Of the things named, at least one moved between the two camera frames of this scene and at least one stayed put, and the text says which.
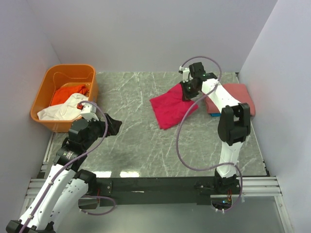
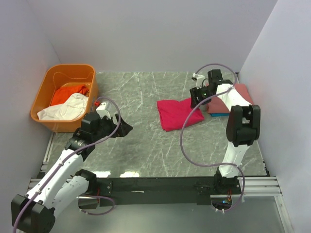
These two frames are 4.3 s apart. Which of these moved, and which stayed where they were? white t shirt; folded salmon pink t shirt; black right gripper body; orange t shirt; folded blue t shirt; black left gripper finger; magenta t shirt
Moved: black right gripper body; black left gripper finger; magenta t shirt
Stayed: folded blue t shirt; folded salmon pink t shirt; orange t shirt; white t shirt
